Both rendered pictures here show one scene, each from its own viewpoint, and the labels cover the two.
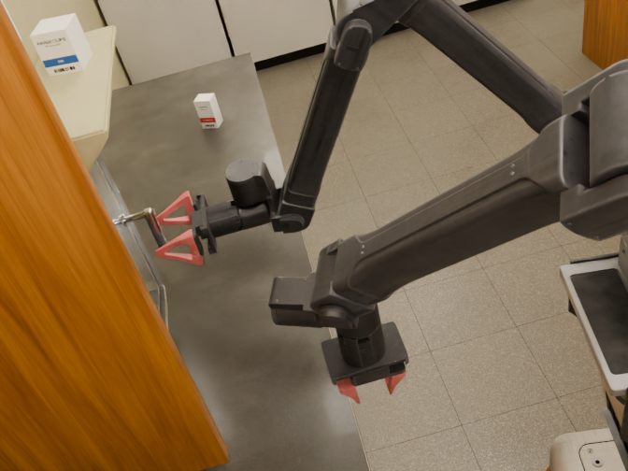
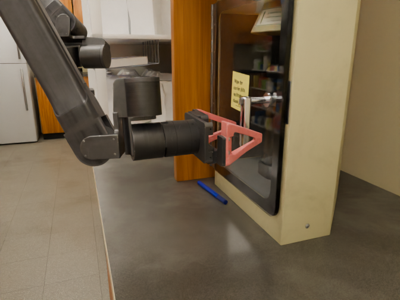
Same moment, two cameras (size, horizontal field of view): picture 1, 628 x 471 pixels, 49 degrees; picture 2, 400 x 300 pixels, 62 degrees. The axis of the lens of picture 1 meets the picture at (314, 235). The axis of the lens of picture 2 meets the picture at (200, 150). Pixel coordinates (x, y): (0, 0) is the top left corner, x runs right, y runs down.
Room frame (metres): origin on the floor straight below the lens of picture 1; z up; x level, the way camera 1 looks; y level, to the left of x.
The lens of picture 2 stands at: (1.51, 0.01, 1.28)
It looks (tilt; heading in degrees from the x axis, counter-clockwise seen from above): 16 degrees down; 161
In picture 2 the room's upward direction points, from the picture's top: straight up
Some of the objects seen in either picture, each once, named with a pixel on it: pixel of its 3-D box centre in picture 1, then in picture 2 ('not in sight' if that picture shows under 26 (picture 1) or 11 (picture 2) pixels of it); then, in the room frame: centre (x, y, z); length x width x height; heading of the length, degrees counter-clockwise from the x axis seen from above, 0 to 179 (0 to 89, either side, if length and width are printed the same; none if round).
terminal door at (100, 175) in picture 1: (122, 264); (241, 97); (0.88, 0.31, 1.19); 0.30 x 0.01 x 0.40; 1
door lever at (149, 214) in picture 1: (146, 231); (253, 120); (0.99, 0.28, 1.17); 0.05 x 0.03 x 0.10; 91
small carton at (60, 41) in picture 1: (62, 45); not in sight; (0.93, 0.26, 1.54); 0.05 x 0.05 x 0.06; 80
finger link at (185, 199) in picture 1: (180, 219); (231, 138); (1.03, 0.22, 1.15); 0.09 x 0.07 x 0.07; 91
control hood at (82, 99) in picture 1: (84, 113); not in sight; (0.88, 0.26, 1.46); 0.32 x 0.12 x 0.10; 1
